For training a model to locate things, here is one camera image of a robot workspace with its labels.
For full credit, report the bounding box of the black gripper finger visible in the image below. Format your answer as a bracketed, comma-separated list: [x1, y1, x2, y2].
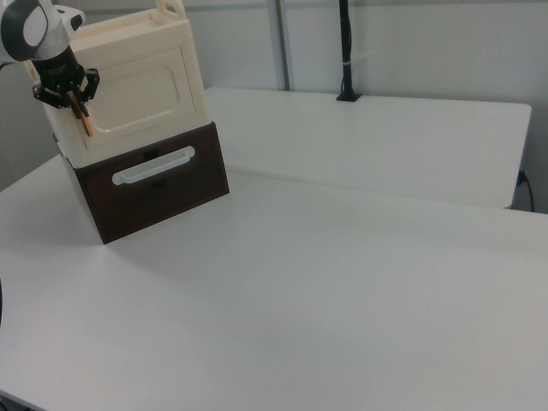
[77, 67, 102, 104]
[32, 84, 74, 110]

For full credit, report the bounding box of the black clamp pole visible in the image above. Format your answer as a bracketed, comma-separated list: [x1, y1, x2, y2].
[336, 0, 363, 104]

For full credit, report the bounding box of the white drawer handle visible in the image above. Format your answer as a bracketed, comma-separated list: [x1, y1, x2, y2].
[111, 145, 196, 186]

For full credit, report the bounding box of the black wall cable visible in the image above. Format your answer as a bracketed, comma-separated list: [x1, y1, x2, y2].
[516, 169, 536, 213]

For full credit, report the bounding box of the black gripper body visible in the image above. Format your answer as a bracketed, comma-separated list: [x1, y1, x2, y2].
[32, 47, 86, 90]

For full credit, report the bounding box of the orange wooden door handle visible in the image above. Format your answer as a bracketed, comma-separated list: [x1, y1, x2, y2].
[68, 90, 95, 139]

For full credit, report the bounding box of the cream plastic cabinet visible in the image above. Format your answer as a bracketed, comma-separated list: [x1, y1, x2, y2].
[23, 0, 211, 169]

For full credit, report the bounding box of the cream cabinet door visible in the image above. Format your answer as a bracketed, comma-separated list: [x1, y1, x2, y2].
[72, 45, 203, 151]

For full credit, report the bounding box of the white side table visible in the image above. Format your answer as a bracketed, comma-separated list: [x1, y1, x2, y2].
[204, 86, 533, 211]

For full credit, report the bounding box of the grey metal wall post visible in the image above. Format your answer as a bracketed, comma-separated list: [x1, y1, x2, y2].
[273, 0, 297, 92]

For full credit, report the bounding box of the dark brown drawer box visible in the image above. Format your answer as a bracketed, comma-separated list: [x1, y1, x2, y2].
[52, 122, 231, 246]

